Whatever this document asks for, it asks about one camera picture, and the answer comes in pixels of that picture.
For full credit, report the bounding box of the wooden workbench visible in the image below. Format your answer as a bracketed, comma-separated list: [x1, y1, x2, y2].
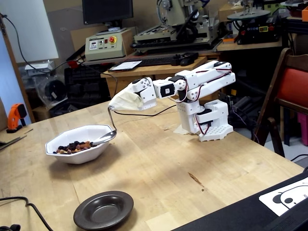
[100, 56, 221, 103]

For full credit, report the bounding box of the black metal frame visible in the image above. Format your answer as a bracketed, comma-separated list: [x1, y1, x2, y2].
[281, 16, 308, 34]

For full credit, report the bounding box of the thin black hanging cable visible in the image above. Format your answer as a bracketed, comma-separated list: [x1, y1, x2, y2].
[0, 12, 73, 73]

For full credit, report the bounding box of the white octagonal bowl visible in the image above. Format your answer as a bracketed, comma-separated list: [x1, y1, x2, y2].
[45, 124, 116, 165]

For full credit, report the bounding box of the brown round plate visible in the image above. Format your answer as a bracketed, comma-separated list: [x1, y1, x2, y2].
[73, 190, 135, 231]

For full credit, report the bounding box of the black cable plug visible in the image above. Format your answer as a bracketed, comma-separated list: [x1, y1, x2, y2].
[0, 223, 22, 231]

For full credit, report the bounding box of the plastic bag with spool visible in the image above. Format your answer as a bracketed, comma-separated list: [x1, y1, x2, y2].
[31, 72, 69, 108]

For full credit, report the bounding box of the flat metal file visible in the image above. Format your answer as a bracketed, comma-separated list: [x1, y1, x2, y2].
[0, 134, 28, 152]

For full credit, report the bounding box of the wooden chair red cushion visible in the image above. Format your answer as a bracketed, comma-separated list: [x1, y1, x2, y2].
[251, 47, 308, 158]

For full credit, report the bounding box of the white paper sheet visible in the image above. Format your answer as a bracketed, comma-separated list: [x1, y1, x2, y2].
[107, 60, 143, 73]

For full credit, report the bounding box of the orange and black tool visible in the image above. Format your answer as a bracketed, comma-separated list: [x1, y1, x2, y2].
[5, 103, 28, 134]

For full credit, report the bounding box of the black floor cable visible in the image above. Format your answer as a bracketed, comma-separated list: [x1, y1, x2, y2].
[290, 153, 308, 162]

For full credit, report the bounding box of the black keyboard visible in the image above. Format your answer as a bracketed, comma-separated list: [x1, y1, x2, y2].
[134, 54, 180, 68]

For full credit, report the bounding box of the black slotted storage bin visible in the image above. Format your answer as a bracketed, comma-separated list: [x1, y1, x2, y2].
[64, 64, 113, 104]

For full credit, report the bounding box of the white foam board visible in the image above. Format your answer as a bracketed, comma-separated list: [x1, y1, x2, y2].
[0, 0, 60, 64]

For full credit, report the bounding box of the brown wooden post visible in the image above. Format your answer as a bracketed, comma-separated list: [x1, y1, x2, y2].
[0, 14, 36, 124]

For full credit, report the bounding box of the black machine green disc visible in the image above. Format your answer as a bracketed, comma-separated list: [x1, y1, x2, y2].
[227, 9, 282, 45]

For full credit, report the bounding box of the white panda sticker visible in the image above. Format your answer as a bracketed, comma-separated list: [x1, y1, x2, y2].
[258, 177, 308, 217]

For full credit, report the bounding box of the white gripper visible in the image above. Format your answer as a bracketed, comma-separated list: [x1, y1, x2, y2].
[108, 77, 158, 112]

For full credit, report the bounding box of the black cable tangle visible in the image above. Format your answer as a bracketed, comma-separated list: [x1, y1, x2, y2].
[227, 95, 259, 129]

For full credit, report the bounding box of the brown cardboard box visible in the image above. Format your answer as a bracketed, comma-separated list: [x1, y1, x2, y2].
[218, 2, 244, 23]

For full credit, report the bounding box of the translucent white plastic wedge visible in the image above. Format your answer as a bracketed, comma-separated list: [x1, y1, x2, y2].
[173, 124, 192, 135]

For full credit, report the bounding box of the pink plastic bin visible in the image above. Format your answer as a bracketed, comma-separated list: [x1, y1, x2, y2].
[296, 112, 308, 147]

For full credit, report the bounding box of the wooden shelf board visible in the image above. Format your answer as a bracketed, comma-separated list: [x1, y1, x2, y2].
[216, 36, 291, 52]

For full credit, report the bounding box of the beige control box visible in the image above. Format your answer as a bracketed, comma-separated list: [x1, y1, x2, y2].
[84, 26, 137, 62]

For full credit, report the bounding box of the trail mix pile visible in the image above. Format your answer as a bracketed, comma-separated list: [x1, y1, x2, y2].
[52, 141, 97, 155]

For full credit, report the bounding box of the bent metal spoon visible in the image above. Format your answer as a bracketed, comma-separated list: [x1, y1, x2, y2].
[92, 105, 118, 146]

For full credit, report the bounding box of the black handheld device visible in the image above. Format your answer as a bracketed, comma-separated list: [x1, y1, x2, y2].
[170, 51, 200, 67]

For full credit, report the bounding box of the small motor driver board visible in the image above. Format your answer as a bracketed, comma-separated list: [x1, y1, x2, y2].
[218, 92, 234, 108]

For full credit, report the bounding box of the black computer monitor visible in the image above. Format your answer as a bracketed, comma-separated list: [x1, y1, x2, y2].
[81, 0, 134, 33]

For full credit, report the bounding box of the long black cable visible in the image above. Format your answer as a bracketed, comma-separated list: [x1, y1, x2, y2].
[0, 196, 54, 231]

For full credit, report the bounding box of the beige milling machine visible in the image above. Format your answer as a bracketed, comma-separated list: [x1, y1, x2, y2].
[131, 0, 226, 55]

